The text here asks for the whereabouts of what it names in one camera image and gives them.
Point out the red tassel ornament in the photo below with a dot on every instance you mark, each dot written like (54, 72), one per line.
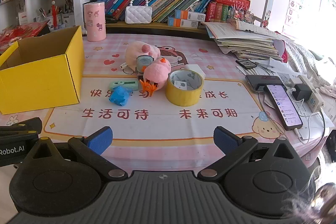
(53, 12)

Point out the white power strip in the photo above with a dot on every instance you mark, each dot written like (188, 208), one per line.
(313, 99)

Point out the pink cartoon tin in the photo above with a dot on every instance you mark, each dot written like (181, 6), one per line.
(95, 22)

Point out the blue crumpled cloth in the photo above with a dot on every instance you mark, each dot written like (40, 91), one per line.
(119, 96)

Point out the blue-grey toy cup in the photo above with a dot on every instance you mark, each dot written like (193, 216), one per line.
(144, 62)

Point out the green correction tape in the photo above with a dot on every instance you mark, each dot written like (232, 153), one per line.
(126, 85)

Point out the orange and blue box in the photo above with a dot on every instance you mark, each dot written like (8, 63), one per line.
(183, 23)
(190, 14)

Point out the white charger adapter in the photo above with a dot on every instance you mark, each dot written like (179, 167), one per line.
(193, 69)

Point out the colourful sparkly ornament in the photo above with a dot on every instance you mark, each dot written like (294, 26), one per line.
(241, 14)

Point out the black charger plug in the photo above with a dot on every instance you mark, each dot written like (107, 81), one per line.
(302, 91)

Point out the yellow tape roll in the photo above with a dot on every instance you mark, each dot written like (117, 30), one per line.
(183, 96)

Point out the small black phone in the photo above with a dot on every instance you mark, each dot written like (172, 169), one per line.
(246, 63)

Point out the pale pink plush toy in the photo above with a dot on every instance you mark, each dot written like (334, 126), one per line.
(136, 52)

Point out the yellow cardboard box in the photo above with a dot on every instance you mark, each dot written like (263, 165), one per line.
(50, 79)

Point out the red boxed book set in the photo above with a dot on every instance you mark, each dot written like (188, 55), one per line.
(225, 7)

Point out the pink printed desk mat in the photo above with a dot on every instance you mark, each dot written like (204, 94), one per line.
(157, 121)

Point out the row of slanted books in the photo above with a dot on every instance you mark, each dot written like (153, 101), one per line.
(162, 1)

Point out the stack of notebooks and papers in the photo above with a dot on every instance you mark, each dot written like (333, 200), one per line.
(244, 43)

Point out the pink plush chick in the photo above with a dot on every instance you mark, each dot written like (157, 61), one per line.
(156, 71)

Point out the metal scissors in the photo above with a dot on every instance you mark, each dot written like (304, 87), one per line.
(265, 66)

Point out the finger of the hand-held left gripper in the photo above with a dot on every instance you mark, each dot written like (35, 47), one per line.
(29, 124)

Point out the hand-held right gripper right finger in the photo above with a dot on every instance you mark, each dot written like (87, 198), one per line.
(225, 138)

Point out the lit smartphone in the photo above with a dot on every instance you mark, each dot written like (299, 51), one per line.
(284, 106)

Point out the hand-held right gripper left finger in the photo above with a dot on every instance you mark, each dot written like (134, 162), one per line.
(101, 138)

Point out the red paper decorations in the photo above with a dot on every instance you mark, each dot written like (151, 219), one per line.
(21, 33)

